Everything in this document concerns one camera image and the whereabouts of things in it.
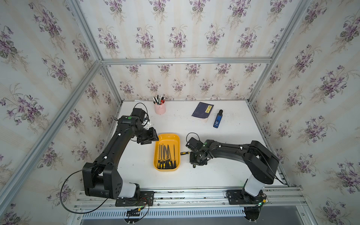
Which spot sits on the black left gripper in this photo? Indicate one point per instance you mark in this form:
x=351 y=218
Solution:
x=152 y=136

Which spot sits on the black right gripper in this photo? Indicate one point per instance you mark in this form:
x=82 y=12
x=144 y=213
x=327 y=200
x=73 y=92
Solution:
x=202 y=163

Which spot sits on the yellow plastic storage tray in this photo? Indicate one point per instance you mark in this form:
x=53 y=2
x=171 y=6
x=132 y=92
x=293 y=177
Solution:
x=168 y=139

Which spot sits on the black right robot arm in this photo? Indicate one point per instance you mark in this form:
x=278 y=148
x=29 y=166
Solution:
x=261 y=162

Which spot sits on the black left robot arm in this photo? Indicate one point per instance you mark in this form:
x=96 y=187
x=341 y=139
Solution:
x=101 y=177

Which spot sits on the pink pen cup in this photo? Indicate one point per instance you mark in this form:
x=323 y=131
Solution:
x=159 y=105

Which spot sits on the blue black handheld device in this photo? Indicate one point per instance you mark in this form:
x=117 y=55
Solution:
x=218 y=119

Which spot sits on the dark blue notebook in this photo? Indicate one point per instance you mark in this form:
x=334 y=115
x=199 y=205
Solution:
x=202 y=111

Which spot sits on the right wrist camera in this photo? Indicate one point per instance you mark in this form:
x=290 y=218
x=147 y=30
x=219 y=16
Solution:
x=194 y=145

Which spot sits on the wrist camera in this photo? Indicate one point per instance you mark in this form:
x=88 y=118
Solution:
x=194 y=145
x=141 y=115

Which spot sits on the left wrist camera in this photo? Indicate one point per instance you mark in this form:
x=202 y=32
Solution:
x=141 y=115

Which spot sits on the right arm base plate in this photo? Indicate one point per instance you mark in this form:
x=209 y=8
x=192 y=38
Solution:
x=241 y=197

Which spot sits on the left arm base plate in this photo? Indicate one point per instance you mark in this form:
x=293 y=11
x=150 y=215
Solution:
x=143 y=198

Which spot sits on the aluminium front rail frame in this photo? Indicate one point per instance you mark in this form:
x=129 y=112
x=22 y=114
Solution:
x=196 y=203

